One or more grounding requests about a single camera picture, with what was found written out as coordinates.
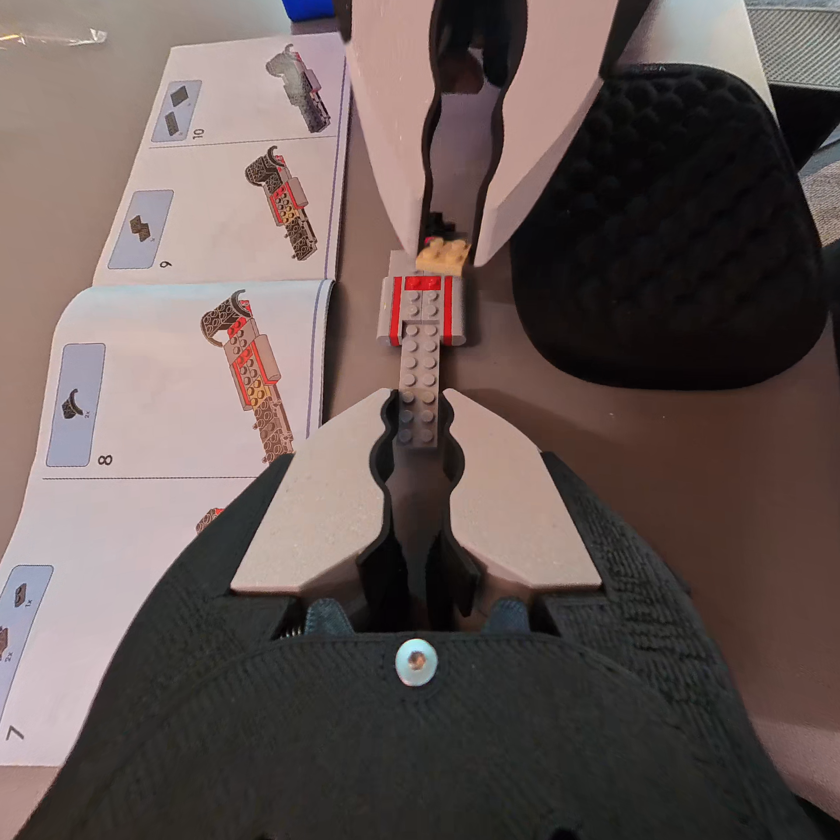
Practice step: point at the grey and red lego build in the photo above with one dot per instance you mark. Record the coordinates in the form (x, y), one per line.
(420, 367)

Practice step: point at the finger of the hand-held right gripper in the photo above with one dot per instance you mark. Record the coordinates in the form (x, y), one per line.
(558, 98)
(387, 98)

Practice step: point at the clear plastic bag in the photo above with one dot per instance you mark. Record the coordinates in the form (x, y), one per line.
(52, 36)

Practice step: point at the open instruction booklet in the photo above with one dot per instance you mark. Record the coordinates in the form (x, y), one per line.
(216, 216)

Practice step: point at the blue plastic bin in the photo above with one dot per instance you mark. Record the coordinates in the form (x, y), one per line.
(308, 13)

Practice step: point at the black cushion pad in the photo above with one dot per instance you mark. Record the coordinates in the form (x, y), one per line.
(656, 229)

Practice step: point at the tan square lego plate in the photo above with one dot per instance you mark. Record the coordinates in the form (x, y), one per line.
(443, 254)

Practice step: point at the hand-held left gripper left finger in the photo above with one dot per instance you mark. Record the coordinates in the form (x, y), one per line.
(315, 518)

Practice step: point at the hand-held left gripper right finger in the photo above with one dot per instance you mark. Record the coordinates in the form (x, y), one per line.
(518, 518)

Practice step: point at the grey mesh chair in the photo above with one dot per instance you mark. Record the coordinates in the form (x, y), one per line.
(794, 39)

